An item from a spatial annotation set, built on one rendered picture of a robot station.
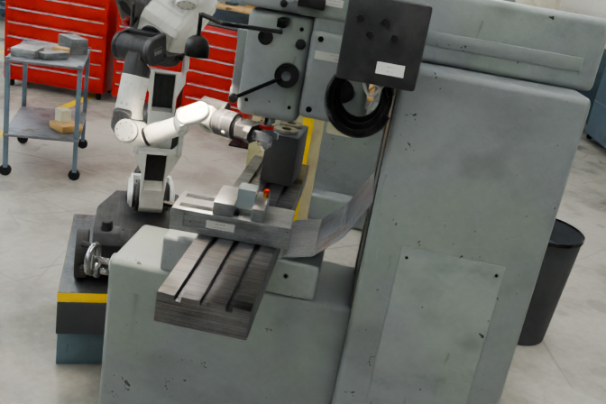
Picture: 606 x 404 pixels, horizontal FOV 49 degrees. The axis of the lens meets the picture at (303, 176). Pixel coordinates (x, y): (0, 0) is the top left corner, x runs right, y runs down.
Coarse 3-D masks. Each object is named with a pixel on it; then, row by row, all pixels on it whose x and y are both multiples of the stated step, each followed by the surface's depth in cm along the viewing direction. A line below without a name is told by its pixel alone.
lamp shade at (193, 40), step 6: (192, 36) 194; (198, 36) 194; (186, 42) 195; (192, 42) 193; (198, 42) 192; (204, 42) 193; (186, 48) 194; (192, 48) 192; (198, 48) 193; (204, 48) 193; (186, 54) 194; (192, 54) 193; (198, 54) 193; (204, 54) 194
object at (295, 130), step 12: (276, 132) 242; (288, 132) 240; (300, 132) 248; (276, 144) 240; (288, 144) 239; (300, 144) 246; (264, 156) 242; (276, 156) 241; (288, 156) 241; (300, 156) 254; (264, 168) 243; (276, 168) 243; (288, 168) 242; (300, 168) 262; (264, 180) 245; (276, 180) 244; (288, 180) 243
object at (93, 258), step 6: (84, 246) 228; (90, 246) 227; (96, 246) 229; (90, 252) 225; (96, 252) 232; (90, 258) 225; (96, 258) 229; (102, 258) 229; (108, 258) 230; (84, 264) 225; (90, 264) 228; (96, 264) 233; (108, 264) 229; (84, 270) 226; (90, 270) 227; (108, 270) 228
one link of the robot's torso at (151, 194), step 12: (180, 144) 272; (144, 156) 271; (156, 156) 276; (168, 156) 273; (144, 168) 274; (156, 168) 281; (168, 168) 276; (144, 180) 285; (156, 180) 287; (144, 192) 283; (156, 192) 284; (168, 192) 290; (132, 204) 288; (144, 204) 287; (156, 204) 288
